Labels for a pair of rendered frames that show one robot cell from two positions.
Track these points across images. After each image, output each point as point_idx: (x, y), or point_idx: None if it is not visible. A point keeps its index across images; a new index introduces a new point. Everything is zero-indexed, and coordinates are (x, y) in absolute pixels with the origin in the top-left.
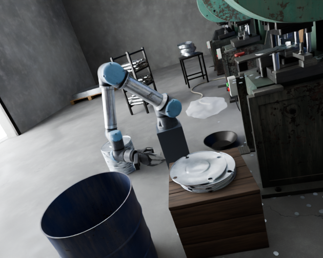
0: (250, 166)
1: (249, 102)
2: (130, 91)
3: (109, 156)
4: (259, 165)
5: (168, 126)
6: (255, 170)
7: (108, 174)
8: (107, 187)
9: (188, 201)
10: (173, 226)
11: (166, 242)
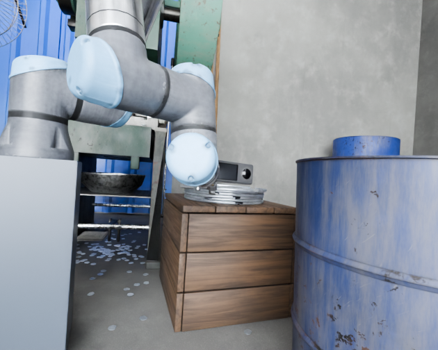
0: (89, 269)
1: (165, 137)
2: (156, 7)
3: (214, 150)
4: (160, 223)
5: (74, 152)
6: (102, 268)
7: (307, 168)
8: (317, 212)
9: (280, 204)
10: (230, 344)
11: (275, 347)
